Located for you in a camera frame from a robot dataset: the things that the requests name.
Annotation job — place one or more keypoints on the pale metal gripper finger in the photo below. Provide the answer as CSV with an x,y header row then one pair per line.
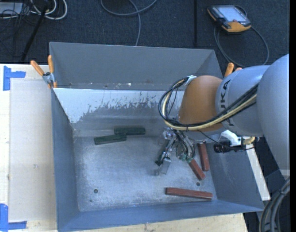
x,y
158,163
166,166

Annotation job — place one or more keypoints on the red-brown flat block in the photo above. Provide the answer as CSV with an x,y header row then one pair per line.
x,y
189,193
196,169
204,156

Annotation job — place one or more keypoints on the dark green flat block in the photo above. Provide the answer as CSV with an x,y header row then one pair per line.
x,y
110,139
129,131

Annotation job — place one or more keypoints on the grey metal bin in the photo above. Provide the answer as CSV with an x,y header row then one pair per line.
x,y
119,173

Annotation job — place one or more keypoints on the pale flat board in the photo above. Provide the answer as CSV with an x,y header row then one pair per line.
x,y
29,141

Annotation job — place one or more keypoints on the black cylinder on white bracket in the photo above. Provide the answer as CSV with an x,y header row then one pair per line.
x,y
222,148

